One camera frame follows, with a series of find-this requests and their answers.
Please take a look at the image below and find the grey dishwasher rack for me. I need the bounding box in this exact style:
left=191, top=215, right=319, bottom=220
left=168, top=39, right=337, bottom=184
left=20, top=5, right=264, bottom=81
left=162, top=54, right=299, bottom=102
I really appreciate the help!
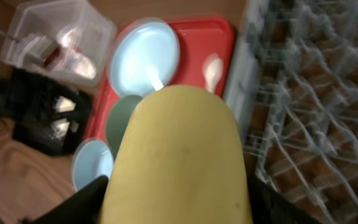
left=224, top=1, right=358, bottom=223

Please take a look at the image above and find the light blue bowl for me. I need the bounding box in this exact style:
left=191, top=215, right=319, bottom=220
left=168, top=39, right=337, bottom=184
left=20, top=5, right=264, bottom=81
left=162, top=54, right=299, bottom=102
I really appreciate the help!
left=71, top=138, right=114, bottom=191

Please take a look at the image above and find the black waste tray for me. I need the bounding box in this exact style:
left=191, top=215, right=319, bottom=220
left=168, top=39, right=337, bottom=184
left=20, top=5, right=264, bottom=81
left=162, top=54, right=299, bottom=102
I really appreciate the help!
left=11, top=68, right=92, bottom=156

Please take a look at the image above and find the white napkin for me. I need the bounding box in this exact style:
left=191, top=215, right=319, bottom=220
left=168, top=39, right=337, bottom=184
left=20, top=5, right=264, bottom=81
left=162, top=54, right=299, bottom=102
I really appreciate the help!
left=57, top=26, right=96, bottom=80

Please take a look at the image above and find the yellow cup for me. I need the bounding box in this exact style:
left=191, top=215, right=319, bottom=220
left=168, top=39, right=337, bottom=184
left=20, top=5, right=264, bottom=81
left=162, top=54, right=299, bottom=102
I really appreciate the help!
left=98, top=85, right=252, bottom=224

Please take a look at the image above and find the white plastic spoon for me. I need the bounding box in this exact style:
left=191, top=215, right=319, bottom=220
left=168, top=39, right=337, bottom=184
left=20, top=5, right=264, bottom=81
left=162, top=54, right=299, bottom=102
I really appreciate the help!
left=202, top=53, right=224, bottom=93

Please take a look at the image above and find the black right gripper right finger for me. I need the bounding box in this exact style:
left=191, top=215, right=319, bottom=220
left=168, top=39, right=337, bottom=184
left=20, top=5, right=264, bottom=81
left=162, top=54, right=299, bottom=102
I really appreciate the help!
left=248, top=177, right=319, bottom=224

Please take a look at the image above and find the clear plastic bin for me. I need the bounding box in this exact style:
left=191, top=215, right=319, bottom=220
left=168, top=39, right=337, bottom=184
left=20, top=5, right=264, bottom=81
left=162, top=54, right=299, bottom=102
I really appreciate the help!
left=0, top=0, right=117, bottom=86

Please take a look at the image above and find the green bowl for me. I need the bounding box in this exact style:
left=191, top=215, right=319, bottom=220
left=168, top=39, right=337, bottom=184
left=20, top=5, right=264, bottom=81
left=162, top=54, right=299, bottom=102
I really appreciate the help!
left=105, top=95, right=142, bottom=158

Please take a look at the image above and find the light blue plate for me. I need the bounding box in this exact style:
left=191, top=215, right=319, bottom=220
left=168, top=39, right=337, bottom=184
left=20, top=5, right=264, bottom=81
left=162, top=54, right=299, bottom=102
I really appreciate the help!
left=108, top=17, right=180, bottom=98

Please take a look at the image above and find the red serving tray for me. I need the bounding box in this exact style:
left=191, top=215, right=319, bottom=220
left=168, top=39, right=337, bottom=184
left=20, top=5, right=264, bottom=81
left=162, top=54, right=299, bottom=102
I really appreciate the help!
left=83, top=16, right=235, bottom=141

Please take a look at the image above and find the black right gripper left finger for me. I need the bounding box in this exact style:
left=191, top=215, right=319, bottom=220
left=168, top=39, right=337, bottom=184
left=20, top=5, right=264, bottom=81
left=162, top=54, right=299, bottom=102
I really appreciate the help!
left=20, top=175, right=109, bottom=224

